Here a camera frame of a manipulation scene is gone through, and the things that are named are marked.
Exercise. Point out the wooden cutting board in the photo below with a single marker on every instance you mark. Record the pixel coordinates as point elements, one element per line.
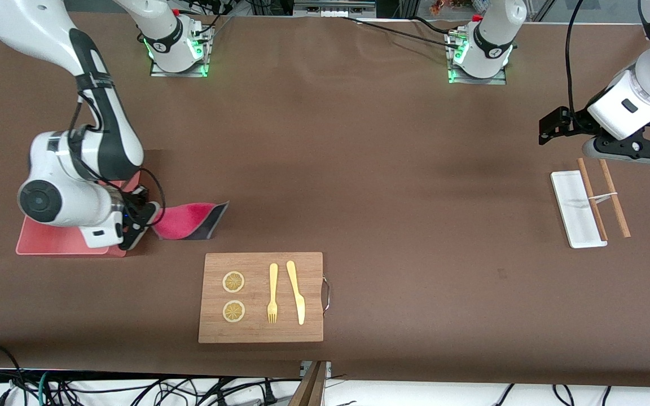
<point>257,327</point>

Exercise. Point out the wooden plank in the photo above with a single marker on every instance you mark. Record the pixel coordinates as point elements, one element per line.
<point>308,389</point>

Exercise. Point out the yellow plastic knife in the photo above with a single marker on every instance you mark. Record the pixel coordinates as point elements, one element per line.
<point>297,293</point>

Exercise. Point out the aluminium frame bar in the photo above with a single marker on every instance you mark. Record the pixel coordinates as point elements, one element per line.
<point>333,8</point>

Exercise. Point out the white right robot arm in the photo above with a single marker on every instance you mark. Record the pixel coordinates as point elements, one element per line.
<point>65,197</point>

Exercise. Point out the wooden chopstick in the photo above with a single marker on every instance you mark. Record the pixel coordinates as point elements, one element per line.
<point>587,183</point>
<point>610,180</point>

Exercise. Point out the thin white band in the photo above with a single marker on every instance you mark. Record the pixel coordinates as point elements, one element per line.
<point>604,197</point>

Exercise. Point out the pink cloth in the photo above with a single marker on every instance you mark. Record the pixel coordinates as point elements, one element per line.
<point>184,220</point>

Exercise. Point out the white rectangular tray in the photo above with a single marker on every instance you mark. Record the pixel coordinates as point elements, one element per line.
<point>573,214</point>

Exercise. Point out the small orange object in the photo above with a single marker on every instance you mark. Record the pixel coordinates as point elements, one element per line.
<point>437,7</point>

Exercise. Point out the small metal bracket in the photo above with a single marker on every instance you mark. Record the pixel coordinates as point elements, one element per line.
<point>328,367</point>

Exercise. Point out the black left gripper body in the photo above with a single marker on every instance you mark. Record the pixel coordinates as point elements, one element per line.
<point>576,122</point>

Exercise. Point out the lemon slice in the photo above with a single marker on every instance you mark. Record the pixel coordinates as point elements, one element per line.
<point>233,282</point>
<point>233,312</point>

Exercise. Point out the pink plastic bin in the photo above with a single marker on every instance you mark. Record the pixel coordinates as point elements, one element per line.
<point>48,239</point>

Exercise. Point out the yellow plastic fork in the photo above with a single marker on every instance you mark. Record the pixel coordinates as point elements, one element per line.
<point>273,282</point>

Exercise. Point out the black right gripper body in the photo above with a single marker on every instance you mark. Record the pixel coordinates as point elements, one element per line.
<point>135,215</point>

